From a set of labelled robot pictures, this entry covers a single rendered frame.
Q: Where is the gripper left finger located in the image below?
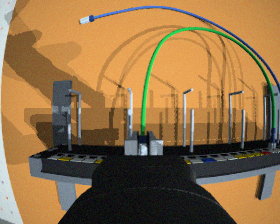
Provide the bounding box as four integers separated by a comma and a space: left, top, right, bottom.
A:
124, 131, 139, 155

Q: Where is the dark grey rack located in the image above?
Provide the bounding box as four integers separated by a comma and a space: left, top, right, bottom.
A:
28, 80, 280, 211

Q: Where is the green cable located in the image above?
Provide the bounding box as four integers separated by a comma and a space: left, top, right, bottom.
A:
141, 27, 275, 136

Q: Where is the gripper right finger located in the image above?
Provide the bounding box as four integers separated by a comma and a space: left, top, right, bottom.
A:
147, 131, 163, 155

